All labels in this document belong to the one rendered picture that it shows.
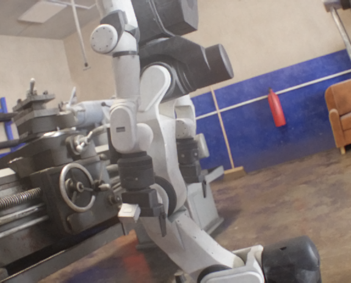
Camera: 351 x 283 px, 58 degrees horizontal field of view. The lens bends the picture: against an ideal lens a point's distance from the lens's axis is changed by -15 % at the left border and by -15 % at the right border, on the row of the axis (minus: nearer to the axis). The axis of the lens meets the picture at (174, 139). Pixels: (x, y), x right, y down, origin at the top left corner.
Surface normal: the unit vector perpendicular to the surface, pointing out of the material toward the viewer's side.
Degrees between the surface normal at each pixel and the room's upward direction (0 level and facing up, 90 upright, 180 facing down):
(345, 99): 99
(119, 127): 90
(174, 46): 90
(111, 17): 90
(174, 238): 115
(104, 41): 90
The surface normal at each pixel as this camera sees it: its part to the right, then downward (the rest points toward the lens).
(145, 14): -0.25, 0.27
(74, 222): 0.85, -0.26
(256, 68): -0.44, 0.12
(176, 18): -0.16, 0.48
